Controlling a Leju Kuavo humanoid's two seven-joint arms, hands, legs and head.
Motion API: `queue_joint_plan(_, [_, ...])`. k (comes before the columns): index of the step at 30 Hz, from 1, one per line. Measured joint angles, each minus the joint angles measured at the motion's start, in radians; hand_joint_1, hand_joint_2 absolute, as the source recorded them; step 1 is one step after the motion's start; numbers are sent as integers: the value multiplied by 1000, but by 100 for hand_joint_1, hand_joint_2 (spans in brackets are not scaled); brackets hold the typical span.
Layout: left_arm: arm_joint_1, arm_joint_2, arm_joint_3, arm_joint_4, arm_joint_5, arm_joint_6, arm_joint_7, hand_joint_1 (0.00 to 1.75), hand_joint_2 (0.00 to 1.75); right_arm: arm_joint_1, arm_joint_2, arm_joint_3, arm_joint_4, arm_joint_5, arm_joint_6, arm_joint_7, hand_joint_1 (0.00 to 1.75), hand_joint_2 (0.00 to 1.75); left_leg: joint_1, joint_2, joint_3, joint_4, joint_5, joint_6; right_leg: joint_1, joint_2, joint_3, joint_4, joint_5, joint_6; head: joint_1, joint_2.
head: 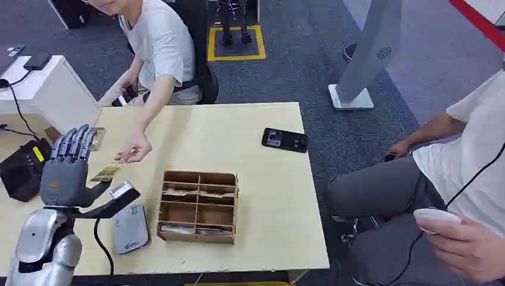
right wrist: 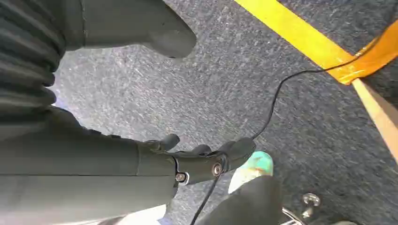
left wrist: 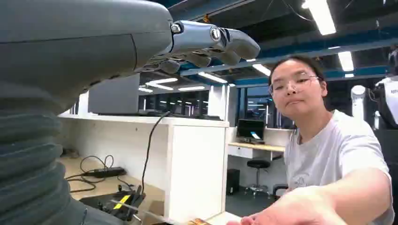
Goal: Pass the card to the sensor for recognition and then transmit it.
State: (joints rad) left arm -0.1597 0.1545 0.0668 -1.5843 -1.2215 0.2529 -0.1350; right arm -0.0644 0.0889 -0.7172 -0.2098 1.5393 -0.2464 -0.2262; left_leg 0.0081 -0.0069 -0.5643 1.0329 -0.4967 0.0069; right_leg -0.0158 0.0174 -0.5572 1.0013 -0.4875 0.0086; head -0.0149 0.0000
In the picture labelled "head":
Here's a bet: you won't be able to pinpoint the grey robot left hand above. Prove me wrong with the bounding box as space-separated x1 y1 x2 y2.
39 124 114 209

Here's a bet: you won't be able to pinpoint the person's left hand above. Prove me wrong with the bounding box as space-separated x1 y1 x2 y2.
416 214 505 284
115 124 153 164

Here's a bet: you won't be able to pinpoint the gold printed card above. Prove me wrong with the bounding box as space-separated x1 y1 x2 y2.
89 160 126 183

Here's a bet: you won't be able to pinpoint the white handheld remote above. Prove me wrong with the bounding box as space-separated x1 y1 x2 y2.
412 207 463 235

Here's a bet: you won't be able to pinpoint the black device with yellow label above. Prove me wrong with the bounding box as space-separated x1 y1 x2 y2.
0 138 53 203

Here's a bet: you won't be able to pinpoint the brown cardboard piece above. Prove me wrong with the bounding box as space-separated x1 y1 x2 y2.
44 126 61 144

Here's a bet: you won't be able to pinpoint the small dark phone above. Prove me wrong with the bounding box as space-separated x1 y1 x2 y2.
120 84 139 105

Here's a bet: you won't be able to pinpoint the pale cards in box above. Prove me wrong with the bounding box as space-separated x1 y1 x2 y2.
164 188 236 199
160 223 234 237

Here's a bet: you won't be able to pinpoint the grey flat device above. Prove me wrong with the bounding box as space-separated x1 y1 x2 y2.
112 203 150 256

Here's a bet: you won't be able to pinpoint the person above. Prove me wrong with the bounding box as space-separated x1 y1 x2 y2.
325 58 505 286
80 0 204 164

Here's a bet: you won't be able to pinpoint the white cabinet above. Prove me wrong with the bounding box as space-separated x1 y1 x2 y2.
0 54 102 134

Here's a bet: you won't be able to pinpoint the wooden compartment box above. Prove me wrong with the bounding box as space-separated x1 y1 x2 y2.
156 170 240 246

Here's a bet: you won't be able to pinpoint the black office chair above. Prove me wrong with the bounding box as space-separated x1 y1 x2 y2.
173 0 220 106

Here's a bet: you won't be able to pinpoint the black power adapter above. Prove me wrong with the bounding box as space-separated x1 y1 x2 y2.
23 51 52 72

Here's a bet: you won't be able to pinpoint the dark laptop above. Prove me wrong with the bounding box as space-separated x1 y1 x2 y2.
0 44 26 76

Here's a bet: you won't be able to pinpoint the black smartphone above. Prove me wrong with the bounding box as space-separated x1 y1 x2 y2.
260 127 310 154

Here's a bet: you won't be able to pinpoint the black cabinet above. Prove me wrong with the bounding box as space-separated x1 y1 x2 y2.
48 0 92 30

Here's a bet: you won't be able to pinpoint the black robot legs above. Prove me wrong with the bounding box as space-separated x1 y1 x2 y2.
216 0 253 46

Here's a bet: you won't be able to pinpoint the grey stand with white base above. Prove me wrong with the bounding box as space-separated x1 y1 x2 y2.
328 0 404 111

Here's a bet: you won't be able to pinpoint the dark shoe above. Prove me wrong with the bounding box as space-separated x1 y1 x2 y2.
342 42 359 64

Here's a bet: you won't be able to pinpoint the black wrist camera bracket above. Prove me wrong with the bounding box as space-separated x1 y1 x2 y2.
71 181 141 220

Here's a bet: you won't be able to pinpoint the thin black cable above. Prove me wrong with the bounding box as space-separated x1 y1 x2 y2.
388 141 505 286

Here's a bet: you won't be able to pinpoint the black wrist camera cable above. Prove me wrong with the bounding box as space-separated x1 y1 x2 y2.
93 218 116 277

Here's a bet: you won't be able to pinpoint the black power cable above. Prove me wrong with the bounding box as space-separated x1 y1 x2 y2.
0 70 40 141

